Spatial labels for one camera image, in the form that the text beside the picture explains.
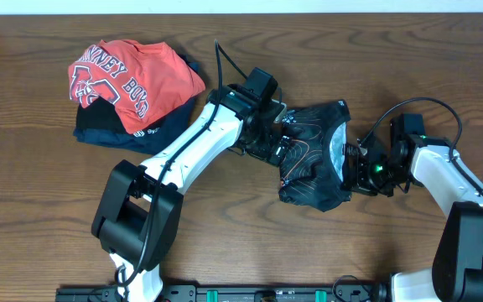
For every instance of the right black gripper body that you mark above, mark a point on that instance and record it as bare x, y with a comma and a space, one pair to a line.
377, 177

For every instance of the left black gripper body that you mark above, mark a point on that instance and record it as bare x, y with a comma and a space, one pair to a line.
278, 149

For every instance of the black orange-lined jersey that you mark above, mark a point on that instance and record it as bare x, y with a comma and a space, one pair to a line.
312, 172

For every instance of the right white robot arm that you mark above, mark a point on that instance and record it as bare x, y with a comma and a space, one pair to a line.
456, 273

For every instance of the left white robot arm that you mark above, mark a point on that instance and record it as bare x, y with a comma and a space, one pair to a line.
138, 215

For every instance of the navy folded shirt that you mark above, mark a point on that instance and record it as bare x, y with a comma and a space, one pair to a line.
150, 140

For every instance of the orange printed t-shirt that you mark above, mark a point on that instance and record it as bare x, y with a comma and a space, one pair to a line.
143, 82

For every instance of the black folded shirt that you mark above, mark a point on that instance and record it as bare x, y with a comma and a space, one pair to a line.
101, 115

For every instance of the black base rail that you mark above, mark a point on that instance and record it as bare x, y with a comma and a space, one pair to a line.
335, 293

